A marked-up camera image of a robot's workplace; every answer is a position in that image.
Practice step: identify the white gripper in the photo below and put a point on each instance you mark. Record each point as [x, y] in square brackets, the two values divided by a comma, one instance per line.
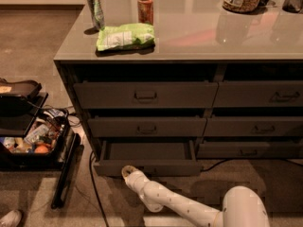
[134, 179]

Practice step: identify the drawer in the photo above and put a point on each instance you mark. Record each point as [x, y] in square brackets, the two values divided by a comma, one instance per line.
[145, 95]
[238, 94]
[254, 126]
[153, 158]
[147, 126]
[250, 150]

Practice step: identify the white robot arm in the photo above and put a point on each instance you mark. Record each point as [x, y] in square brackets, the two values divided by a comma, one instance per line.
[242, 207]

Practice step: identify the grey drawer cabinet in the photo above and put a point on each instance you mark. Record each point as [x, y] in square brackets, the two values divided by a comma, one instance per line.
[195, 41]

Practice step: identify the black floor bar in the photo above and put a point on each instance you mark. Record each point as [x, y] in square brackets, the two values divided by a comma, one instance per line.
[63, 184]

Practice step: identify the orange fruit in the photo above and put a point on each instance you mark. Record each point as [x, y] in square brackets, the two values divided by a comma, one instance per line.
[41, 149]

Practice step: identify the black bin of groceries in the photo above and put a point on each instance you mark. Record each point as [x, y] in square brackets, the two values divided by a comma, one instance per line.
[49, 128]

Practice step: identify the white shoe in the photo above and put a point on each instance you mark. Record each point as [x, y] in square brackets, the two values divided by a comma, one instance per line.
[11, 219]

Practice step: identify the green chip bag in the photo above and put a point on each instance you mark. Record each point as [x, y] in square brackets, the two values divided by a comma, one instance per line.
[126, 37]

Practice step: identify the black case lid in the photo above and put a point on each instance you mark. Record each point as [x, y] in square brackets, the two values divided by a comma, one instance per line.
[18, 91]

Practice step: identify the red soda can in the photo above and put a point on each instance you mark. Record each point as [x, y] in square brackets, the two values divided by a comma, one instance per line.
[145, 11]

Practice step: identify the green soda can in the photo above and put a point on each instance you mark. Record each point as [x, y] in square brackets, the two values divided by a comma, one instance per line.
[97, 15]

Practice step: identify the dark glass bottle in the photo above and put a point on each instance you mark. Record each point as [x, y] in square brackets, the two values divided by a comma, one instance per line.
[293, 6]

